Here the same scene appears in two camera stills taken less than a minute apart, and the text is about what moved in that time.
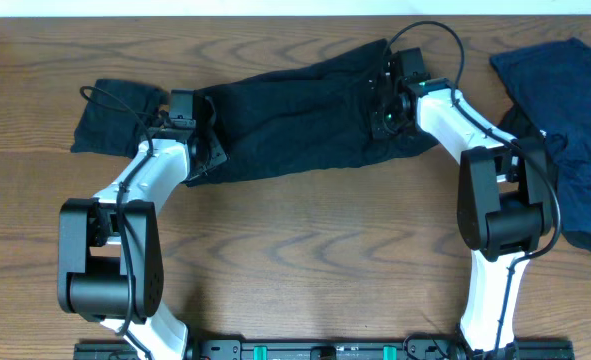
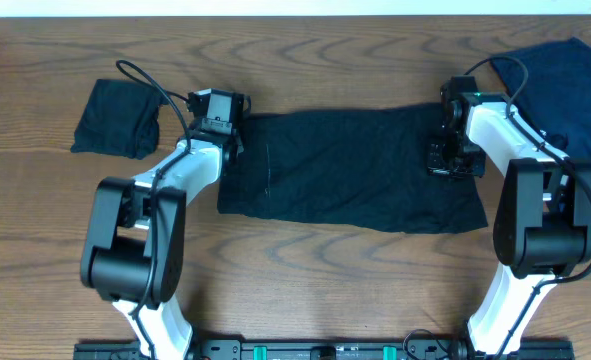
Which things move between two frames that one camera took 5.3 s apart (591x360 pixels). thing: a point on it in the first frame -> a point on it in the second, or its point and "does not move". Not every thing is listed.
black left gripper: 208,157 -> 240,142
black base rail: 337,349 does not move
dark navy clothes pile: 564,91 does not move
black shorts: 312,115 -> 360,168
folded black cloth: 117,114 does not move
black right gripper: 380,117 -> 445,163
